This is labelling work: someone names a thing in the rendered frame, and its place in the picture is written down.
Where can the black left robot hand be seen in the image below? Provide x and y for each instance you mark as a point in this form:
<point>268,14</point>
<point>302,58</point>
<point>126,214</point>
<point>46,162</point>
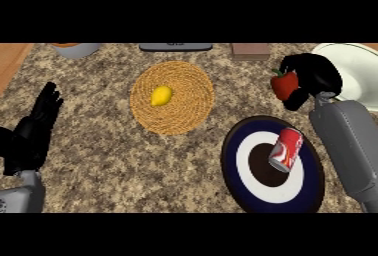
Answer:
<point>30,133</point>

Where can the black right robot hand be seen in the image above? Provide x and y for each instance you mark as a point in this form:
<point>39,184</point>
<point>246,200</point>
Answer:
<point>315,74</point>

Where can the red bell pepper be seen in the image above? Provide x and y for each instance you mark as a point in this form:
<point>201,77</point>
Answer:
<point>284,85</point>

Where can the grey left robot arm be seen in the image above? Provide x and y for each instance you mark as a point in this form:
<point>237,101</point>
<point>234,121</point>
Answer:
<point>23,195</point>

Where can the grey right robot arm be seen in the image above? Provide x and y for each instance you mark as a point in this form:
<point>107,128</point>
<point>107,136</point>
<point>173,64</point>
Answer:
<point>347,143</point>

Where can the white bowl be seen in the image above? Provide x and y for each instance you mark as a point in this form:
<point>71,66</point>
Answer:
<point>356,71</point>

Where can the navy and white plate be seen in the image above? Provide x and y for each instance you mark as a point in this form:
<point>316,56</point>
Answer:
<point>272,164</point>

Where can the brown wooden block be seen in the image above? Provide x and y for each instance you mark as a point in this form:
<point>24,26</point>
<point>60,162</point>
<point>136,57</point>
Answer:
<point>250,51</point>

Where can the red and white can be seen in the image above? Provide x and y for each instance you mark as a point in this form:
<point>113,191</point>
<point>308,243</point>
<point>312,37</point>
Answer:
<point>287,149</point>

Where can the grey pot with orange contents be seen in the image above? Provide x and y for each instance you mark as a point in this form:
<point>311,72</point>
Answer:
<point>76,49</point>

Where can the yellow lemon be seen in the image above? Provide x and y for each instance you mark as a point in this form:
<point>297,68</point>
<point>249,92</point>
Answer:
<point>161,95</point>

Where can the dark grey flat appliance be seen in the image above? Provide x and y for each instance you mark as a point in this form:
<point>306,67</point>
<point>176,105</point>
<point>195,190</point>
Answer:
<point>176,47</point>

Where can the woven wicker placemat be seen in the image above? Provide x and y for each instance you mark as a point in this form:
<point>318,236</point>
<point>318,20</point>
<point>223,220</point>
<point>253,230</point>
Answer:
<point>172,97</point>

